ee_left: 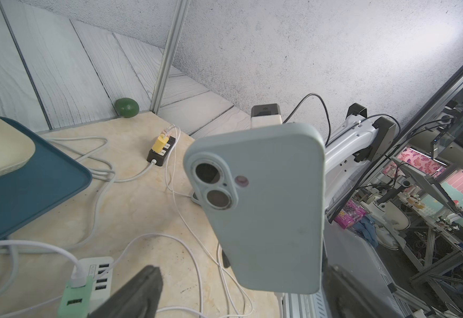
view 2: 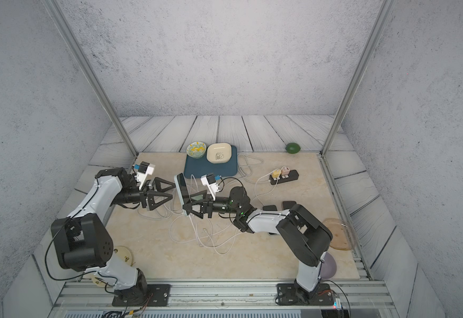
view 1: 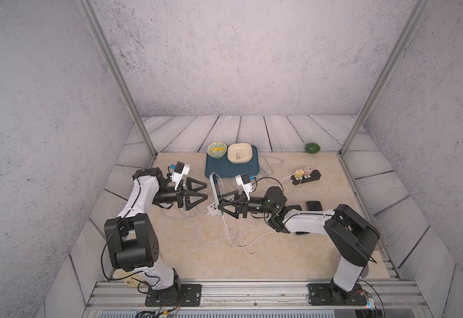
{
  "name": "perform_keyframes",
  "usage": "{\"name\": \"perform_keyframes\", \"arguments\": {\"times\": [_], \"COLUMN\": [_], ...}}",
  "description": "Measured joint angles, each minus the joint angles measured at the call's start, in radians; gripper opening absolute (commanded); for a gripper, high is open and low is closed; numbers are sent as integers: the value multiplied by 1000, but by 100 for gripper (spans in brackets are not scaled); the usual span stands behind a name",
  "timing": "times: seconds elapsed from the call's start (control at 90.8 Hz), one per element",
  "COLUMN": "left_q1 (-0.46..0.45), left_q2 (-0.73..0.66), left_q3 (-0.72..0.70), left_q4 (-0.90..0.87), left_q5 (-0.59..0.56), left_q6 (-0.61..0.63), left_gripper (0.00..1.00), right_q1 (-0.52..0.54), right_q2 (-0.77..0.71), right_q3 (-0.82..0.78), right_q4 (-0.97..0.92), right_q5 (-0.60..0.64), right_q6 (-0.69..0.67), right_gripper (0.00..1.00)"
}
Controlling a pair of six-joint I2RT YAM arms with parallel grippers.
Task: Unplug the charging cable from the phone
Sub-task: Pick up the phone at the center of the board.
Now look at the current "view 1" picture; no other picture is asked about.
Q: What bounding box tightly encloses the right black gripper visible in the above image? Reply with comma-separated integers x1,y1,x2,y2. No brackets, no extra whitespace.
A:
220,190,277,221

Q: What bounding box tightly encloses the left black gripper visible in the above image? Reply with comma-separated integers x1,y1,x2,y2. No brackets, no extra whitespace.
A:
152,178,206,213

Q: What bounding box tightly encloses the black smartphone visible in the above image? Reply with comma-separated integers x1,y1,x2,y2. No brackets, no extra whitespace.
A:
210,172,222,216

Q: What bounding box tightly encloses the white charging cable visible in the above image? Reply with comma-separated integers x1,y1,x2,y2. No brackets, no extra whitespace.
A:
194,210,276,256

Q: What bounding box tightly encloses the pink-cased smartphone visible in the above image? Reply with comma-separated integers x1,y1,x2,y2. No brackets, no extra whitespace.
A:
306,201,323,211

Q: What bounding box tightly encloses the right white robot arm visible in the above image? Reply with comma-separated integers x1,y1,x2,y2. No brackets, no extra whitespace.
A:
217,186,381,292

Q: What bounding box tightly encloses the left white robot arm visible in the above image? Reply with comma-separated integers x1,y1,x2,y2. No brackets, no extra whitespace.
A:
103,162,208,299

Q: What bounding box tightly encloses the white power strip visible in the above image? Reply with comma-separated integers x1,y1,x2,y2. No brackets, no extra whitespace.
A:
206,202,222,217

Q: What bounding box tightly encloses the dark blue mat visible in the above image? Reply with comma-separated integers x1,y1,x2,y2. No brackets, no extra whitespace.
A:
204,146,259,178

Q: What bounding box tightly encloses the cream square bowl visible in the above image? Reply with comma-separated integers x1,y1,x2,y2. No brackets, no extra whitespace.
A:
227,143,253,164

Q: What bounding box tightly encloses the small patterned bowl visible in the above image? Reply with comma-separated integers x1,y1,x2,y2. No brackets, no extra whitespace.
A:
206,141,228,159

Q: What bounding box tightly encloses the pink charger plug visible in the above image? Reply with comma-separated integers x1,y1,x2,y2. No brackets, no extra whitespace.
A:
303,167,312,178

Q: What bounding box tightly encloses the black power strip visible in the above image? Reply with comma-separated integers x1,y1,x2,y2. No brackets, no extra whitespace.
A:
291,170,321,186

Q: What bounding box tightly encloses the green round fruit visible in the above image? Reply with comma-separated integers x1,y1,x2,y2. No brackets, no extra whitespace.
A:
305,143,321,154

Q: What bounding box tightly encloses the yellow round plate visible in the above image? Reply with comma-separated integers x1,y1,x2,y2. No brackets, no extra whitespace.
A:
123,276,141,288

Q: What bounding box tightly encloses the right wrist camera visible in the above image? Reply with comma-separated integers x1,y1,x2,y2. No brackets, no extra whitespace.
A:
235,173,253,200

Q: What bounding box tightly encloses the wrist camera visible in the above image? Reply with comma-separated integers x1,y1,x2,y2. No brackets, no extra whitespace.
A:
169,162,190,189
235,173,253,200

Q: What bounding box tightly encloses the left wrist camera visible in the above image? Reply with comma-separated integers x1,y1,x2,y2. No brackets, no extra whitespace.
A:
169,162,190,189

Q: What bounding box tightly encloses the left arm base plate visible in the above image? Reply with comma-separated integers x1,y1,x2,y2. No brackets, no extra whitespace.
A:
145,284,202,307

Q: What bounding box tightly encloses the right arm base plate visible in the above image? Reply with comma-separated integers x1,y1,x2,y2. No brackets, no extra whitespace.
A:
307,282,369,306

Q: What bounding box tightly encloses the front aluminium rail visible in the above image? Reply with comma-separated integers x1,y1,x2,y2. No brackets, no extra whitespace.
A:
81,279,431,318

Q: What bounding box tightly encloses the left aluminium frame post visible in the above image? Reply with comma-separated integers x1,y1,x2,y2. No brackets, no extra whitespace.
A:
77,0,158,158

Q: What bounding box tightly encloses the aluminium frame post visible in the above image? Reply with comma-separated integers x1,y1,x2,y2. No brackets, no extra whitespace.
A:
77,0,158,158
339,0,430,158

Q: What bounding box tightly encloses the right aluminium frame post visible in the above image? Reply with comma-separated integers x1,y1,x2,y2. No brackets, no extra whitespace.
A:
339,0,430,158

